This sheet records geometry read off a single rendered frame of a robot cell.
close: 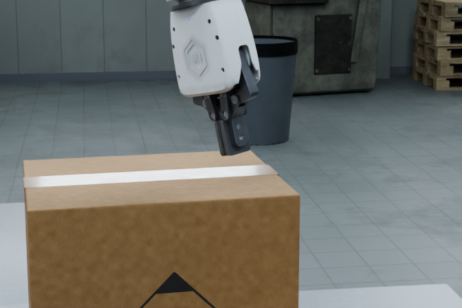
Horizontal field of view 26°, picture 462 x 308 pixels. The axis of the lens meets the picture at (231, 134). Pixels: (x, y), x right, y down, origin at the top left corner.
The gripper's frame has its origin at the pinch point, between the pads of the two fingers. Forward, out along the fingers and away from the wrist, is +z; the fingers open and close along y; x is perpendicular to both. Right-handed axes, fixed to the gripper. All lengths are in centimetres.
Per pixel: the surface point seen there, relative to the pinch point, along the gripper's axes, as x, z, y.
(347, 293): 39, 33, -30
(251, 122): 341, 46, -427
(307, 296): 33, 32, -33
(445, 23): 628, 15, -491
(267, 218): 0.4, 9.7, 2.7
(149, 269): -11.8, 12.1, -4.0
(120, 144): 276, 44, -488
